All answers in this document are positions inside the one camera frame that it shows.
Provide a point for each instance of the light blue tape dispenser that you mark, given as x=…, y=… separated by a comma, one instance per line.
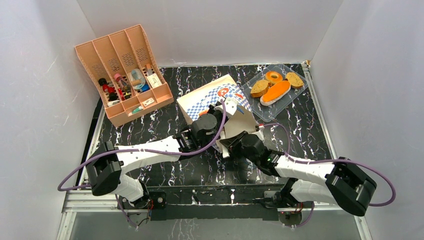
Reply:
x=137, y=79

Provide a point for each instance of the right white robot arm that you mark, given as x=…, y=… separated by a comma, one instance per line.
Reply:
x=341, y=182

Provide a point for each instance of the black red toy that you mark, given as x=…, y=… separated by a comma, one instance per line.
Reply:
x=108, y=89

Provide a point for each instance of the brown bread slice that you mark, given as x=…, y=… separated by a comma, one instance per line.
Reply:
x=260, y=88

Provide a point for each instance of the orange fake bread loaf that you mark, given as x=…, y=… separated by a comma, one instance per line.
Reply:
x=275, y=93

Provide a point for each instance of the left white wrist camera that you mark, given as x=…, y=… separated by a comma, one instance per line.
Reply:
x=229, y=106

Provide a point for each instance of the round speckled bread slice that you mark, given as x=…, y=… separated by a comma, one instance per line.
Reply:
x=295, y=81

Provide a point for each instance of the pink capped bottle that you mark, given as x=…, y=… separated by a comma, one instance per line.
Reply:
x=124, y=86

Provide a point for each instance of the green white tube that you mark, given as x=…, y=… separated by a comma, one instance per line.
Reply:
x=136, y=110

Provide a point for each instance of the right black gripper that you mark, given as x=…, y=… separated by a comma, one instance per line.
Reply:
x=228, y=143

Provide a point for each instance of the fake donut bread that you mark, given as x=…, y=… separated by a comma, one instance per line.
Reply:
x=273, y=77

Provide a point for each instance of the checkered paper bag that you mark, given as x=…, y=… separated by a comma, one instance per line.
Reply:
x=238, y=110

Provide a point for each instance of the peach desk organizer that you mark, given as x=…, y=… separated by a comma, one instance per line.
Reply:
x=119, y=53

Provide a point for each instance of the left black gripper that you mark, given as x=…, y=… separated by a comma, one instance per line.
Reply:
x=217, y=110

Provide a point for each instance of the clear plastic tray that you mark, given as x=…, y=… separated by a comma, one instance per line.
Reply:
x=267, y=113

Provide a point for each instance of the white label card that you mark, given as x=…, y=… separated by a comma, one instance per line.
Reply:
x=154, y=80

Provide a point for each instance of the aluminium frame rail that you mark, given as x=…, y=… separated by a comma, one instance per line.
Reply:
x=225, y=212

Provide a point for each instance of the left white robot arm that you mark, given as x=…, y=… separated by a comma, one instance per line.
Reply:
x=107, y=171

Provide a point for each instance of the small white box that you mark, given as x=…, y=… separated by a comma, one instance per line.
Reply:
x=148, y=102

